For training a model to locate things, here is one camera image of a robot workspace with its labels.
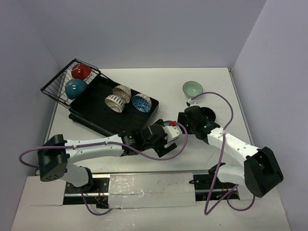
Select black wire dish rack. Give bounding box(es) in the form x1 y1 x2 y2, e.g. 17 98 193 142
40 58 101 109

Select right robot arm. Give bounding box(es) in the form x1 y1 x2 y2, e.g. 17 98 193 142
177 106 284 198

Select teal bowl tan inside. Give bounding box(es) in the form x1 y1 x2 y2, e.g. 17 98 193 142
65 78 88 100

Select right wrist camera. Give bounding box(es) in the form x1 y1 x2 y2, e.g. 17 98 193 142
186 99 198 107

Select brown patterned bowl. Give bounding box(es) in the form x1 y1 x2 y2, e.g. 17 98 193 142
112 85 132 103

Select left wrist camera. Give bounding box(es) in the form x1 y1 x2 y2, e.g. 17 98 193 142
163 121 181 142

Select white taped sheet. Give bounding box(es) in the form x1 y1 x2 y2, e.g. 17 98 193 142
108 173 196 209

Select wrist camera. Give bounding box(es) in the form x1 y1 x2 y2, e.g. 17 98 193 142
186 99 198 107
163 121 181 142

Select black plastic drain tray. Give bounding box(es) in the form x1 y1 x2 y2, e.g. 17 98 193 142
69 75 159 136

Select black mounting rail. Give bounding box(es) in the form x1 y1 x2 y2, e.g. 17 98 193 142
63 171 240 209

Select white bowl orange rim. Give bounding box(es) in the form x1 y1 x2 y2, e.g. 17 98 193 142
104 94 125 113

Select blue triangle patterned bowl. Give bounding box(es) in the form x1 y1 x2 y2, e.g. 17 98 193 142
131 93 152 113

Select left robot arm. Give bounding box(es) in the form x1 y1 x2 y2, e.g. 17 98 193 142
38 125 182 192

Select red floral bowl white inside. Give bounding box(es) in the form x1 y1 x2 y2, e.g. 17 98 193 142
71 63 92 80

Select mint green bowl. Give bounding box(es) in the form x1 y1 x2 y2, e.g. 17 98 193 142
182 81 203 98

